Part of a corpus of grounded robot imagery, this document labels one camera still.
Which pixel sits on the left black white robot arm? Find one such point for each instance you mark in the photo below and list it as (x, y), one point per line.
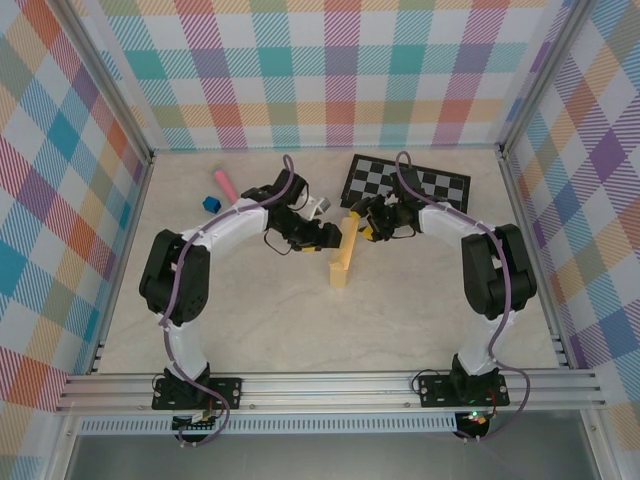
(160, 270)

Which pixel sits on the black grey checkerboard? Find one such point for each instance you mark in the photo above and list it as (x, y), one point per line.
(445, 185)

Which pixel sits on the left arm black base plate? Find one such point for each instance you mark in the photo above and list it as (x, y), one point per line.
(230, 392)

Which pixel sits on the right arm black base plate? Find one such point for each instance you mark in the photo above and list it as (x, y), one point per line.
(435, 390)

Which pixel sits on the pink cylinder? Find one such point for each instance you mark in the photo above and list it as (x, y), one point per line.
(227, 189)

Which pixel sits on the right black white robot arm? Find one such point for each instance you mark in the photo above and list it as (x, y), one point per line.
(485, 270)

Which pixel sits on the aluminium frame post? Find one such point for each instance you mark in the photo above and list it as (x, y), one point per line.
(114, 82)
(542, 75)

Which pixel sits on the blue cube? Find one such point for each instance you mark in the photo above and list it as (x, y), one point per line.
(211, 204)

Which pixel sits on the wide aluminium frame rail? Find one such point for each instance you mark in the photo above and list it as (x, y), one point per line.
(325, 392)

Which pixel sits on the aluminium side rail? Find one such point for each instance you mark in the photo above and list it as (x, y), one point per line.
(132, 225)
(517, 200)

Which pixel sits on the yellow paper box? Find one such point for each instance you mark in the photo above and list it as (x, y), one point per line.
(345, 250)

